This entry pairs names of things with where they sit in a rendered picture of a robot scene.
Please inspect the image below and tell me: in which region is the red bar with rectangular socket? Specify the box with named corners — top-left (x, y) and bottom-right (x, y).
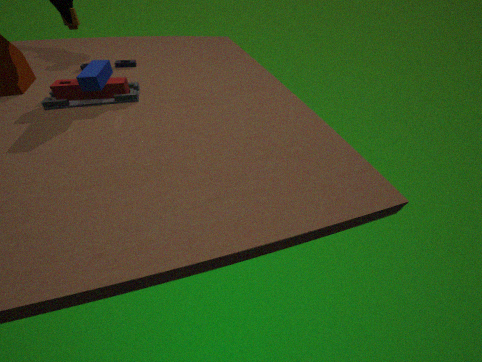
top-left (50, 77), bottom-right (130, 101)

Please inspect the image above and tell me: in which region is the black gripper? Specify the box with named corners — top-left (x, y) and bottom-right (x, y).
top-left (49, 0), bottom-right (73, 24)

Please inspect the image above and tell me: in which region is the yellow rectangular block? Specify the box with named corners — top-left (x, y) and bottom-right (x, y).
top-left (60, 8), bottom-right (80, 30)

